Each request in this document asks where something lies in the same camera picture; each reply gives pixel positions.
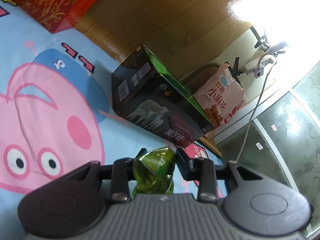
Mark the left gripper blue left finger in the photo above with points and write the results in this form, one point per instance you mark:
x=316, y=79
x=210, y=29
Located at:
x=122, y=173

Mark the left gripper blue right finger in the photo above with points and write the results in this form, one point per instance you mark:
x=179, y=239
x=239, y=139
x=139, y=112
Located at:
x=201, y=170

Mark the green gold foil packet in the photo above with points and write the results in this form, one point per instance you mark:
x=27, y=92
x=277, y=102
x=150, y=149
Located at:
x=153, y=171

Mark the large pink snack bag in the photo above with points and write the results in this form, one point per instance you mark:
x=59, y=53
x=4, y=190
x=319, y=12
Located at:
x=223, y=95

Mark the black sheep-print box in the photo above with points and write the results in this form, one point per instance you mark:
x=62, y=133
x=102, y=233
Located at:
x=147, y=94

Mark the white power strip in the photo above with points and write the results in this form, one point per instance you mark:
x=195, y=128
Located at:
x=258, y=69

